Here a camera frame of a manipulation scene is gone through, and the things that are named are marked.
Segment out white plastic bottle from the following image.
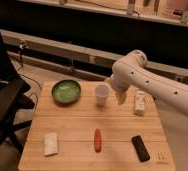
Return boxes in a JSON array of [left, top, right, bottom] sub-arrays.
[[134, 90, 145, 116]]

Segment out black floor cable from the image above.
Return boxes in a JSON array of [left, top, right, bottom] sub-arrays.
[[10, 54, 43, 101]]

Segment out black office chair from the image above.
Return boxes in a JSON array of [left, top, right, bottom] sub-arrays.
[[0, 33, 34, 152]]

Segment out white folded cloth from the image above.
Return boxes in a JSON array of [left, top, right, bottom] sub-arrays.
[[43, 133, 58, 156]]

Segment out green ceramic bowl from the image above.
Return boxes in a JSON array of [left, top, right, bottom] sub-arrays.
[[51, 80, 81, 104]]

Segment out black remote control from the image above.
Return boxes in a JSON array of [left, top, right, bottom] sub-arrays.
[[132, 136, 150, 162]]

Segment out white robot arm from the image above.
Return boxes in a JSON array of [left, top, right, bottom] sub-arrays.
[[106, 50, 188, 117]]

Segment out translucent plastic cup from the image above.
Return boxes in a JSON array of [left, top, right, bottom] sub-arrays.
[[95, 85, 110, 106]]

